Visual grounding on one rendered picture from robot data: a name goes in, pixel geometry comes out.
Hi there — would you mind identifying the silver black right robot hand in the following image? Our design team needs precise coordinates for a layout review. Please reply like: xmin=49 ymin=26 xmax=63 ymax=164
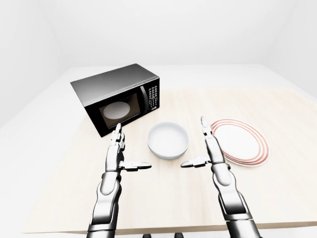
xmin=180 ymin=116 xmax=238 ymax=191

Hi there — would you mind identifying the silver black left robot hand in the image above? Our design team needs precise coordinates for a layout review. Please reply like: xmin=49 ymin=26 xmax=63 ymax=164
xmin=97 ymin=122 xmax=153 ymax=199

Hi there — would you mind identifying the white plate with red rings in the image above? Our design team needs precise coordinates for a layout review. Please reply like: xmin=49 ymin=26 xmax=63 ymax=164
xmin=210 ymin=119 xmax=270 ymax=168

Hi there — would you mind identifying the white bowl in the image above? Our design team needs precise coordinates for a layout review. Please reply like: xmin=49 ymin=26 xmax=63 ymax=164
xmin=147 ymin=121 xmax=190 ymax=160

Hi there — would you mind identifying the white microwave turntable plate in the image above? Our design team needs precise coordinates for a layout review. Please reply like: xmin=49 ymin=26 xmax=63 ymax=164
xmin=103 ymin=102 xmax=131 ymax=120

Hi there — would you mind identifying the black and silver microwave oven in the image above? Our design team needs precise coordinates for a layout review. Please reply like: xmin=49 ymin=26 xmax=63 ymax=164
xmin=70 ymin=63 xmax=160 ymax=138

